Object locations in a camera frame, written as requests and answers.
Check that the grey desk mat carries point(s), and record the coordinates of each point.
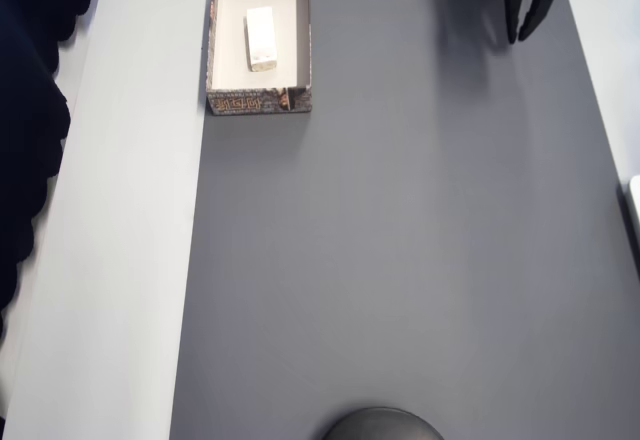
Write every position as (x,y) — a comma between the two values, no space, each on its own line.
(375,260)

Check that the dark blue curtain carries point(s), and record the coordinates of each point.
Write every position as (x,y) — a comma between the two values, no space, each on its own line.
(25,110)

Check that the small white block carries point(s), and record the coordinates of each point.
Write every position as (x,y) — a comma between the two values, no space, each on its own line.
(261,40)

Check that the patterned cardboard box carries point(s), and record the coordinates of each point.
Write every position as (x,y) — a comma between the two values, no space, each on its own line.
(230,25)

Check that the black round-base stand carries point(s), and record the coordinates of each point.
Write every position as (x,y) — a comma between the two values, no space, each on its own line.
(382,425)

